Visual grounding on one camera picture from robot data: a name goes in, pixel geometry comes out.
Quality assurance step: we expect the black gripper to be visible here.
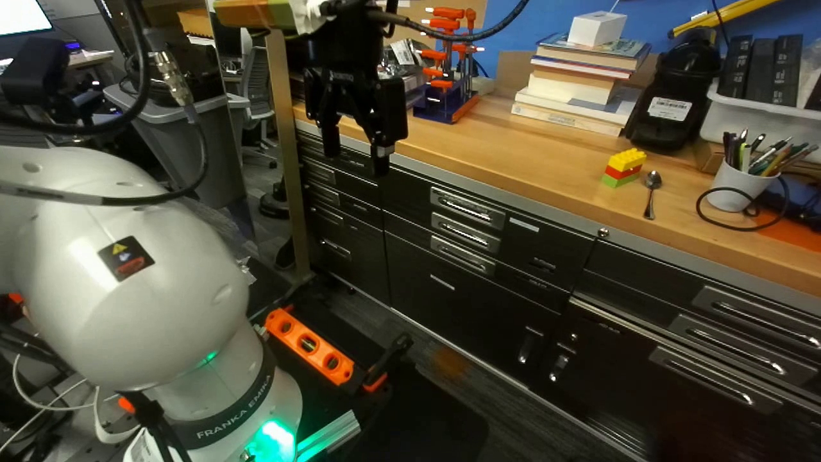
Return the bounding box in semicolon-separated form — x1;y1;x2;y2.
306;0;411;180

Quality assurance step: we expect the black drawer cabinet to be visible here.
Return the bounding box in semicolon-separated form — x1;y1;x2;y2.
291;119;821;462

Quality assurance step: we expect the crumpled silver bag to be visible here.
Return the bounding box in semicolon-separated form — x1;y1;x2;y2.
388;38;420;71

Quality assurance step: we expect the orange hex keys blue stand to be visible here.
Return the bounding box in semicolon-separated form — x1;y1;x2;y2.
408;2;484;126

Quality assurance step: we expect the grey trash bin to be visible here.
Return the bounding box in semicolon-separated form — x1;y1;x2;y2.
100;80;250;209

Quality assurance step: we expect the black tool case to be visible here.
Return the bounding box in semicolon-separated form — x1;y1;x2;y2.
250;284;416;406

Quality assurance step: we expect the orange spirit level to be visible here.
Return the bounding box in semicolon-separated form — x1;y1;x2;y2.
262;305;357;388

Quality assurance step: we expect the black orange clamp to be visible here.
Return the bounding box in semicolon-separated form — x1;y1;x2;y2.
361;330;416;395

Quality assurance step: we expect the thick white book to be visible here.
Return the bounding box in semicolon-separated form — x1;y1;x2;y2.
521;70;640;111

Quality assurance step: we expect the blue backboard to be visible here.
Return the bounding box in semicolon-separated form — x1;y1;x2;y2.
471;0;821;85

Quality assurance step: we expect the red edged book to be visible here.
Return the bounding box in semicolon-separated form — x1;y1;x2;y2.
528;52;643;85

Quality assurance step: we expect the dark cover book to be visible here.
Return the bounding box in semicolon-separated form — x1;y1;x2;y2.
536;33;651;62

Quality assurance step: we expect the small white box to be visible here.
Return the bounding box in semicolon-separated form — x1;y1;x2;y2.
565;7;629;49

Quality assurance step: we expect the yellow red green lego stack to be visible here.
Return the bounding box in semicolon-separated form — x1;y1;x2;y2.
599;147;648;191

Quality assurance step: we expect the silver spoon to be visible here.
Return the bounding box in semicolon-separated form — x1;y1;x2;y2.
640;167;671;223

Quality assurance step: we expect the bright computer monitor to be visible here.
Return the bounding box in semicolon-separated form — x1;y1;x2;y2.
0;0;57;38

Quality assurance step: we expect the black marker pen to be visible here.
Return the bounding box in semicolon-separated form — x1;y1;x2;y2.
721;128;738;173

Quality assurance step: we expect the white pen cup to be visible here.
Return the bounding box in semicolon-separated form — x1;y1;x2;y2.
705;156;776;216

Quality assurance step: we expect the upright black box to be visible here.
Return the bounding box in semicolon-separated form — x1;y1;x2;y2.
715;33;753;97
747;37;779;102
771;33;806;108

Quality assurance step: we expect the yellow level bar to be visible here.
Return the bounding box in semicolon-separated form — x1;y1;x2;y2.
669;0;779;38

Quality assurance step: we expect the grey pen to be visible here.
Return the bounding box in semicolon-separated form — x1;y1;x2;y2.
747;132;770;170

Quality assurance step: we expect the white storage bin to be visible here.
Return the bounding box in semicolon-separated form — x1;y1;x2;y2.
701;80;821;143

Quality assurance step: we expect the blue flat item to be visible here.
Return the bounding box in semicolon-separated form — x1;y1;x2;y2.
758;175;821;229

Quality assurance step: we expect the wooden upright post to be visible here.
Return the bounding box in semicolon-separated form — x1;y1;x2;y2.
265;28;313;277

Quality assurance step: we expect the aluminium base plate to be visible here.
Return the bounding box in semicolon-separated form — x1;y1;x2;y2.
291;409;365;462

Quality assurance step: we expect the thin black cable loop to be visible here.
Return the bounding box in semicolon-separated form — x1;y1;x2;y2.
693;175;792;233

